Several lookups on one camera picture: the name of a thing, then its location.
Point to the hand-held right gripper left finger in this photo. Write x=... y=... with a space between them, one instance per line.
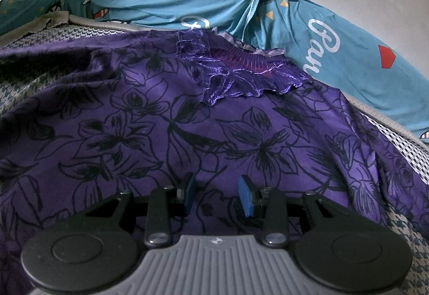
x=190 y=193

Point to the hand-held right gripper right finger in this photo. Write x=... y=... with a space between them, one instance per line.
x=246 y=197

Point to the purple floral garment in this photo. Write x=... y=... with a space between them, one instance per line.
x=167 y=113

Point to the blue cartoon-print bed sheet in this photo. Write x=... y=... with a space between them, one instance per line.
x=201 y=3

